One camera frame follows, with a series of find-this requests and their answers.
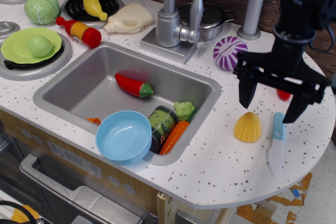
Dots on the yellow toy corn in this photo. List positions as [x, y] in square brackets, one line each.
[248, 128]

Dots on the red white toy cheese wedge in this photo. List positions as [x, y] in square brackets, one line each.
[283, 95]

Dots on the small orange toy piece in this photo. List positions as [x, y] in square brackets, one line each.
[94, 120]

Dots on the light blue plastic bowl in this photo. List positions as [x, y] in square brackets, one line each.
[124, 137]

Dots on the silver toy sink basin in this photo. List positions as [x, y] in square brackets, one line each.
[86, 89]

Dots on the green toy cabbage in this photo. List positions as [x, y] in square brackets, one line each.
[42, 11]

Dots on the silver toy cooking pot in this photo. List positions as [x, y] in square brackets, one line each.
[206, 22]

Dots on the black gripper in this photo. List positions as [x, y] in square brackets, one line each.
[282, 68]

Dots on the red toy chili pepper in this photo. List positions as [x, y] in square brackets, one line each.
[134, 87]

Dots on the red toy ketchup bottle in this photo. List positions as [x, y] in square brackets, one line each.
[89, 36]

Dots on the yellow object bottom left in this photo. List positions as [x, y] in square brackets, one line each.
[20, 217]

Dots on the grey stove knob left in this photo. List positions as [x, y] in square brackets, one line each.
[7, 28]

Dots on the light green plastic plate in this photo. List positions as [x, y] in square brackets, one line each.
[14, 48]

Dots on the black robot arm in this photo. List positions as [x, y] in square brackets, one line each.
[299, 20]

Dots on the green toy food can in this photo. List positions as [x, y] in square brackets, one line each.
[162, 120]

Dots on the yellow toy banana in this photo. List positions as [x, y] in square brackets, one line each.
[93, 8]

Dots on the silver toy faucet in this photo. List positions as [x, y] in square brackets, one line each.
[170, 38]

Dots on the toy knife blue handle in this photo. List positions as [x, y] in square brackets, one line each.
[275, 154]

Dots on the purple white toy onion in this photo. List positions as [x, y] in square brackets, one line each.
[226, 50]

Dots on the pale green toy fruit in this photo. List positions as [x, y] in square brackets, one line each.
[40, 46]

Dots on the light green toy broccoli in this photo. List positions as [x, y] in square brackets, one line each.
[183, 110]

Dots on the front left stove burner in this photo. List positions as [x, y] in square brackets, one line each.
[33, 74]

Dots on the orange toy carrot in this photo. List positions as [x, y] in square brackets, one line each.
[174, 136]

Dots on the back right stove burner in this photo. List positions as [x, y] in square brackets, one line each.
[74, 9]

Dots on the cream toy milk jug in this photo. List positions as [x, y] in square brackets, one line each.
[128, 19]

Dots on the grey vertical support pole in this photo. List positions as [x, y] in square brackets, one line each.
[249, 30]

